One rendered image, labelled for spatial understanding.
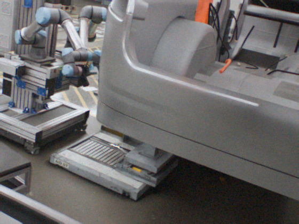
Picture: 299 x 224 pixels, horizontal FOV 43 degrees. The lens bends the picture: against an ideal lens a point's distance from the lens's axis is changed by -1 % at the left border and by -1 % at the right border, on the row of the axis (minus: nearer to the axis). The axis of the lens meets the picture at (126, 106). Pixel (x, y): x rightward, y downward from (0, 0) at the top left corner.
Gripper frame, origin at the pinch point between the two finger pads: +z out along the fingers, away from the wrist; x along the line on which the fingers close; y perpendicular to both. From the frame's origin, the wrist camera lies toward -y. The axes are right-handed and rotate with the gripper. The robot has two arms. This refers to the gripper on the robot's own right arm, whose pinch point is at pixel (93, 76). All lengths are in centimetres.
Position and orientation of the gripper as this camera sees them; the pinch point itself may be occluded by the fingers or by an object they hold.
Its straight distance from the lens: 290.1
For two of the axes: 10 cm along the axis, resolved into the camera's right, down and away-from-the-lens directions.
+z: 4.3, -0.3, 9.0
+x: -8.8, 1.9, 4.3
